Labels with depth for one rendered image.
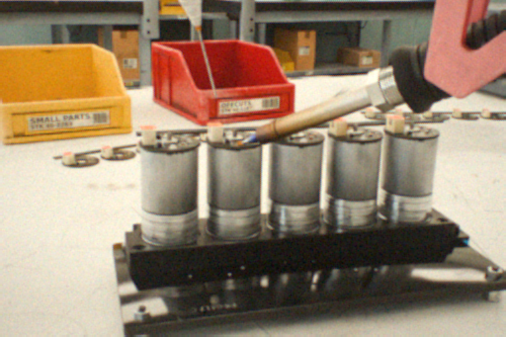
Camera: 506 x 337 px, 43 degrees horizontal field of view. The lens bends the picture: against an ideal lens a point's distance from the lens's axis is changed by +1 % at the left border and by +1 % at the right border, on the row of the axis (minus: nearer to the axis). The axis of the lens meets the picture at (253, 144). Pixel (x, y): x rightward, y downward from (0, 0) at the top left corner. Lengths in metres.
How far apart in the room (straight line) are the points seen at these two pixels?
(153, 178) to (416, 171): 0.12
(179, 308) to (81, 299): 0.05
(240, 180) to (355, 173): 0.05
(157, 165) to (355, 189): 0.09
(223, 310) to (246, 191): 0.05
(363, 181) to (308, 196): 0.03
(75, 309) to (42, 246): 0.07
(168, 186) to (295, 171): 0.05
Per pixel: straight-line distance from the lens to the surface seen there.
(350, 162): 0.28
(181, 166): 0.26
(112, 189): 0.40
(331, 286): 0.26
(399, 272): 0.28
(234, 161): 0.26
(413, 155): 0.29
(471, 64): 0.21
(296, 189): 0.27
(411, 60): 0.22
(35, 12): 2.60
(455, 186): 0.43
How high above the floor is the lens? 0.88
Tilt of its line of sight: 15 degrees down
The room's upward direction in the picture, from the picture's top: 1 degrees clockwise
